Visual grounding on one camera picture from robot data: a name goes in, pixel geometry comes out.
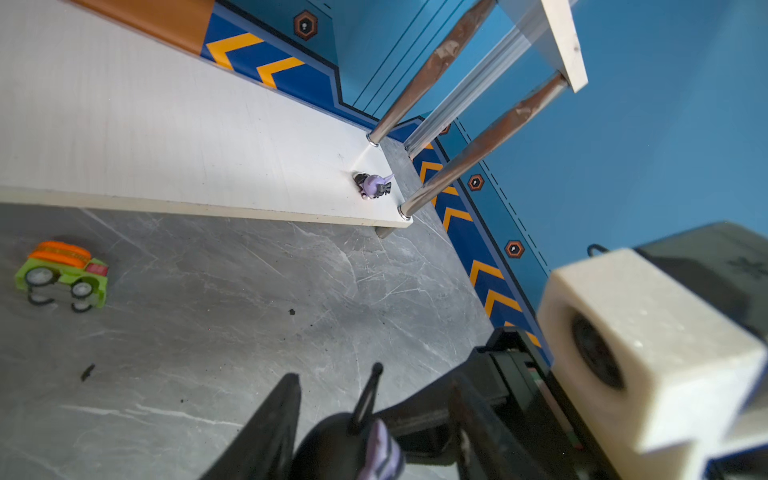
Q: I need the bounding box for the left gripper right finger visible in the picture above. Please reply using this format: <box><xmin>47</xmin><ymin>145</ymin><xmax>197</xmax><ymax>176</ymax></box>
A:
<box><xmin>448</xmin><ymin>375</ymin><xmax>540</xmax><ymax>479</ymax></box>

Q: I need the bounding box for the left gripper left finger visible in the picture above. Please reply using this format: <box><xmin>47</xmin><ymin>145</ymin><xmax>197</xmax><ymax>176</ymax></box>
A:
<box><xmin>201</xmin><ymin>373</ymin><xmax>301</xmax><ymax>479</ymax></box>

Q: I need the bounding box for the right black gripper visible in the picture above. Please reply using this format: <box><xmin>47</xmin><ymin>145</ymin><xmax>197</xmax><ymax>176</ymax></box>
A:
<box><xmin>375</xmin><ymin>327</ymin><xmax>600</xmax><ymax>479</ymax></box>

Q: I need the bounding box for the black purple bat toy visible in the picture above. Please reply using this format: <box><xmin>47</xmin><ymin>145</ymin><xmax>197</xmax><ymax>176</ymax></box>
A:
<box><xmin>289</xmin><ymin>362</ymin><xmax>406</xmax><ymax>479</ymax></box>

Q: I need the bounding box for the purple toy car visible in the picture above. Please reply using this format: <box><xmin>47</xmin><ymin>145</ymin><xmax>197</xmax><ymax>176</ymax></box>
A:
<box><xmin>353</xmin><ymin>173</ymin><xmax>394</xmax><ymax>199</ymax></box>

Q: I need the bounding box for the orange green wheeled toy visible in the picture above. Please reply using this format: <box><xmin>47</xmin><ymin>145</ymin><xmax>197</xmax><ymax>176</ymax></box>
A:
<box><xmin>14</xmin><ymin>241</ymin><xmax>109</xmax><ymax>313</ymax></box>

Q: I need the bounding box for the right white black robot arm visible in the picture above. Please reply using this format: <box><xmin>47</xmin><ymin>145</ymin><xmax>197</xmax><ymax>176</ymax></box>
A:
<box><xmin>537</xmin><ymin>222</ymin><xmax>767</xmax><ymax>479</ymax></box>

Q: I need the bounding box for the white two-tier shelf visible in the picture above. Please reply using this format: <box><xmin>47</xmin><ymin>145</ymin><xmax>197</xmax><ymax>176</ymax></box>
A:
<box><xmin>1</xmin><ymin>1</ymin><xmax>588</xmax><ymax>236</ymax></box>

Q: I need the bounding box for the right aluminium corner post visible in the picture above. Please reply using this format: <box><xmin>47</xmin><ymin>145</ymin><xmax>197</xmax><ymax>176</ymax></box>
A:
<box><xmin>404</xmin><ymin>27</ymin><xmax>531</xmax><ymax>159</ymax></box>

